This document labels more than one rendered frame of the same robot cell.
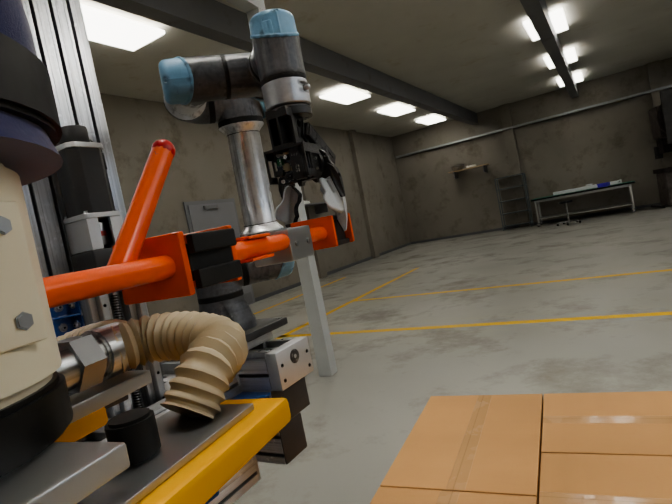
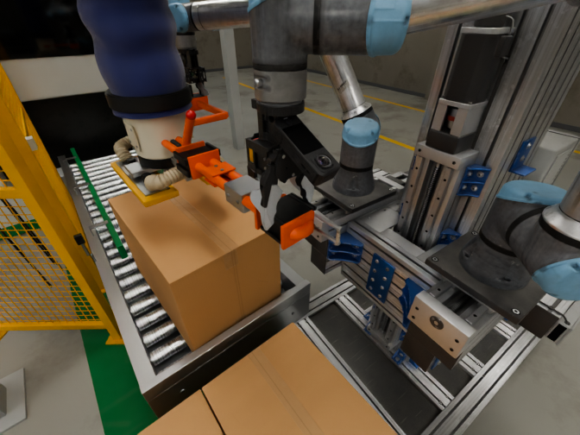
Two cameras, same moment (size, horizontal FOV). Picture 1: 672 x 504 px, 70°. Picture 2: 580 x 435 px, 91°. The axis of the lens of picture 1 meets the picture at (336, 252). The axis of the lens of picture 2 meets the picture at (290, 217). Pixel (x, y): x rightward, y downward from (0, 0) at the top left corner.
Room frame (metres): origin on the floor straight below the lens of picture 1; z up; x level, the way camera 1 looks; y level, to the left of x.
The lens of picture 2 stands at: (0.99, -0.36, 1.55)
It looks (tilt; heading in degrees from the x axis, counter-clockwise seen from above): 36 degrees down; 116
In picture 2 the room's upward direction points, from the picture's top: straight up
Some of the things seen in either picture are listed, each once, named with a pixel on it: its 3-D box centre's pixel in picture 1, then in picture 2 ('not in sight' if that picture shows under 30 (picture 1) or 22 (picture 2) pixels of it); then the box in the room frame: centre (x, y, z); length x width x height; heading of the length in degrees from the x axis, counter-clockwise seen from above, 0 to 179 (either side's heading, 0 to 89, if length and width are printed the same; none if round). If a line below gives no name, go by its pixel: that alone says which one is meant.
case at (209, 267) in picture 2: not in sight; (198, 250); (0.27, 0.27, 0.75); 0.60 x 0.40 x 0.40; 158
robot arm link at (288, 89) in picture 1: (288, 98); (278, 85); (0.79, 0.03, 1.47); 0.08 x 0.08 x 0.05
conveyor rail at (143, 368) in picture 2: not in sight; (91, 231); (-0.64, 0.32, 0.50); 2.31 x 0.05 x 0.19; 155
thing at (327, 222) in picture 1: (323, 232); (283, 220); (0.80, 0.01, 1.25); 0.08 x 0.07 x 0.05; 157
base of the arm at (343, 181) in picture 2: not in sight; (354, 173); (0.81, 0.57, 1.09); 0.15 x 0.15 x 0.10
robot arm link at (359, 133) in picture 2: not in sight; (359, 141); (0.81, 0.57, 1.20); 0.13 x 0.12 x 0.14; 98
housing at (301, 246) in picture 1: (282, 245); (245, 193); (0.68, 0.07, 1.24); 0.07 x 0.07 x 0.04; 67
